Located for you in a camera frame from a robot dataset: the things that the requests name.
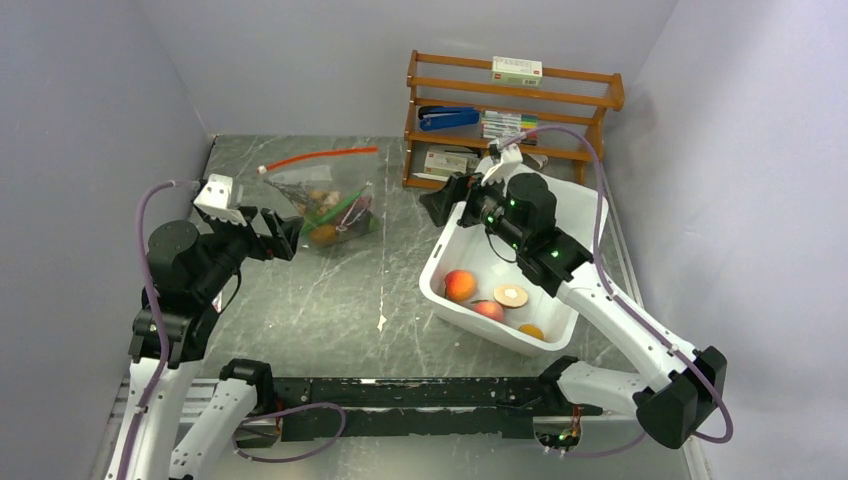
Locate small orange fruit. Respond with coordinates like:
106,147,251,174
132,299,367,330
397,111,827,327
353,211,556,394
518,324,545,341

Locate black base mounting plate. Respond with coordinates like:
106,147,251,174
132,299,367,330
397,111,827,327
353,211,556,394
273,377,603,442

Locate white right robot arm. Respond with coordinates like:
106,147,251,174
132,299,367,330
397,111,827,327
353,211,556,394
419,172,727,449

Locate white plastic bin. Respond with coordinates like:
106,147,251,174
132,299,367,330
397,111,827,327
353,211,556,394
418,201,578,356

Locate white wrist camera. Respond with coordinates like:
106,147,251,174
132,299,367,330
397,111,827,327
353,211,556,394
193,174,247,226
481,139,523,186

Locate wooden shelf rack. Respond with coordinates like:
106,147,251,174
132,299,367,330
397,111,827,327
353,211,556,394
402,50,626,189

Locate white green box on shelf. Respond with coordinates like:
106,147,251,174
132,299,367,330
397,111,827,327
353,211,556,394
491,56,544,88

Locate half cut mushroom slice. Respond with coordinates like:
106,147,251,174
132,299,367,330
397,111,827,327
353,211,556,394
493,284,529,309

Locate blue stapler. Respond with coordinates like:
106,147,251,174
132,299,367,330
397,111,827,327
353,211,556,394
417,106,480,131

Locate small red peach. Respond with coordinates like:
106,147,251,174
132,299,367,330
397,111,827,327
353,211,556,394
473,301,505,323

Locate white red box lower shelf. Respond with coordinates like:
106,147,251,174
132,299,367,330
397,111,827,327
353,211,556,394
422,145,480,176

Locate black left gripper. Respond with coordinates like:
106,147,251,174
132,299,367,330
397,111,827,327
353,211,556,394
195,204,303,298

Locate green starfruit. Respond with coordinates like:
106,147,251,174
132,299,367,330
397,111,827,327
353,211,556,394
301,191,380,244

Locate coloured marker pen pack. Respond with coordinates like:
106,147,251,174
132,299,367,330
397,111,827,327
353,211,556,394
480,110,539,140

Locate brown longan twig bunch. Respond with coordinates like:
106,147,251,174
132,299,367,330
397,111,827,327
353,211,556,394
271,182,341,216

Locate large orange peach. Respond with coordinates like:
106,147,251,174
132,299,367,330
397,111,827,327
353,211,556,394
444,269,478,303

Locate aluminium rail frame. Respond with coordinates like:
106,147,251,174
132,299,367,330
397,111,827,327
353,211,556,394
601,173,711,479

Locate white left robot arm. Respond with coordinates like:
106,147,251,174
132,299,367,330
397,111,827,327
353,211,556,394
106,205,304,479

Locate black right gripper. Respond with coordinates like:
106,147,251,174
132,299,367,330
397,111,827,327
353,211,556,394
419,165,527,252

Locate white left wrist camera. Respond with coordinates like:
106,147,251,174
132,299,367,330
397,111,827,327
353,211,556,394
193,174,247,226

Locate dark purple mangosteen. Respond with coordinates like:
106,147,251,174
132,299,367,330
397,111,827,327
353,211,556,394
338,209,375,237

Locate clear zip top bag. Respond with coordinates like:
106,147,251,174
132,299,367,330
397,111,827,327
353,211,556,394
256,145,380,247

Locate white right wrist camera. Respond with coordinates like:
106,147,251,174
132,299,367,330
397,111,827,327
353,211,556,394
481,139,523,186

